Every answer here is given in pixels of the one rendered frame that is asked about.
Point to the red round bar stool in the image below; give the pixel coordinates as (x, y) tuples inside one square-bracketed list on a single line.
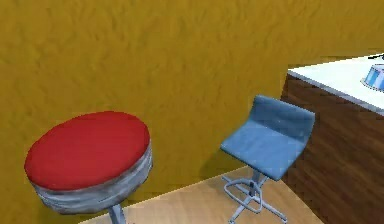
[(86, 150)]

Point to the brown counter with white top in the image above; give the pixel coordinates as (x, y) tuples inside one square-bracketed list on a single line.
[(340, 150)]

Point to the blue bar chair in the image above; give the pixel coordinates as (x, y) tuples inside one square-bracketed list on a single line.
[(270, 143)]

